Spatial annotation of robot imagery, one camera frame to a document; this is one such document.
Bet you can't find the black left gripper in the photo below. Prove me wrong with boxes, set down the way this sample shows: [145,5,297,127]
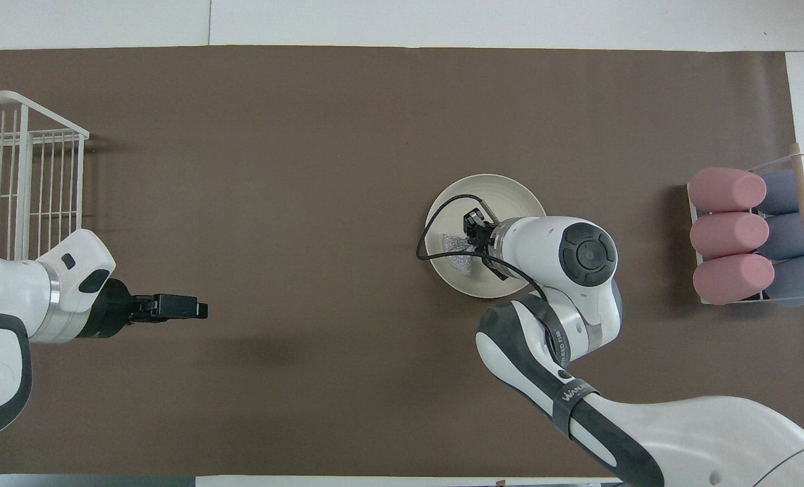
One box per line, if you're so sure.
[80,277,208,339]

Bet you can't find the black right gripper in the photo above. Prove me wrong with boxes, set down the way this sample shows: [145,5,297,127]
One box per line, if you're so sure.
[465,208,498,252]

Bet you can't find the clear plastic wrap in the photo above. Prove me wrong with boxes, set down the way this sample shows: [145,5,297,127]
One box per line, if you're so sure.
[440,233,477,275]

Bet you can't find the cream round plate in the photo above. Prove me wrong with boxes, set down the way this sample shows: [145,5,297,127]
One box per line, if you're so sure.
[424,175,551,300]

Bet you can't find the brown table mat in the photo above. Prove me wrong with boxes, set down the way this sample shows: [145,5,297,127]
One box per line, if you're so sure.
[0,45,804,478]

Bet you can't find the pink plastic cup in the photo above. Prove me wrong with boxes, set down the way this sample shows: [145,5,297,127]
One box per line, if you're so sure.
[692,253,776,306]
[688,167,767,214]
[690,212,770,260]

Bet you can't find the blue plastic cup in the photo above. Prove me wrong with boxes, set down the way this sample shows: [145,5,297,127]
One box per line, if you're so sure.
[760,212,804,261]
[763,254,804,309]
[757,169,804,216]

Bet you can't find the white wire dish rack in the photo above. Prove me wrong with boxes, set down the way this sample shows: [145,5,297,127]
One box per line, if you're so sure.
[0,91,90,263]

